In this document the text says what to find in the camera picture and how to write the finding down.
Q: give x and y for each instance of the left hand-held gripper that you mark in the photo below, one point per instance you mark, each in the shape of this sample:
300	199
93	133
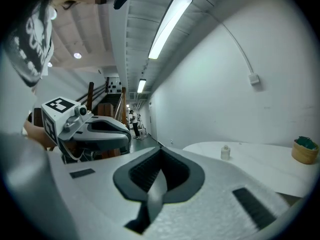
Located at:
56	119

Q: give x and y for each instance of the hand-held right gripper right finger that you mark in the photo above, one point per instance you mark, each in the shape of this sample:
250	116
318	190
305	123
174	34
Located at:
215	209

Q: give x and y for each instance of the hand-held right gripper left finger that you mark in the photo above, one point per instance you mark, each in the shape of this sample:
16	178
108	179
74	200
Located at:
100	189

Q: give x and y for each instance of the small clear glass container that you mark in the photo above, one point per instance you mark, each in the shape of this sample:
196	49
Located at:
225	154

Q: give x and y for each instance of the person's left forearm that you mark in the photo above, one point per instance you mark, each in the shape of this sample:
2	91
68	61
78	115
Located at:
35	135

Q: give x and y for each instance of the white tripod stand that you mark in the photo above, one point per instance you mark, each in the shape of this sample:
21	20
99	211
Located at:
143	130

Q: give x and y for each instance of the wooden staircase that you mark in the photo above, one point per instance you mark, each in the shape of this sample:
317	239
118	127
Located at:
90	94

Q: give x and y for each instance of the white panel with black dots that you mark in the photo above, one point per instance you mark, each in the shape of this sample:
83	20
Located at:
114	85

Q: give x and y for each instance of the short ceiling light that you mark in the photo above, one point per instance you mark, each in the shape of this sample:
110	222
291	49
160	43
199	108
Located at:
141	86

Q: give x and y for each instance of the round ceiling spotlight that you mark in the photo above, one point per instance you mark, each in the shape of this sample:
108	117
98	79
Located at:
49	64
77	55
53	14

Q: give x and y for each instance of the round wooden basket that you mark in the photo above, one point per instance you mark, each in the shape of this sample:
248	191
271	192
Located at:
303	156

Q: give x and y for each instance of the green crumpled item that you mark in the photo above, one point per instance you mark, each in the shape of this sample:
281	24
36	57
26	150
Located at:
306	142

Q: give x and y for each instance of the long ceiling light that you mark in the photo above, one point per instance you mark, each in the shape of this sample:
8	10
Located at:
170	26

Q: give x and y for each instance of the small grey fisheye camera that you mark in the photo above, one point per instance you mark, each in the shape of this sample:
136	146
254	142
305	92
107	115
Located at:
82	111

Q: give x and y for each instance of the white wall junction box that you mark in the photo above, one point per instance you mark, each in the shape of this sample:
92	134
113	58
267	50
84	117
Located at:
253	79

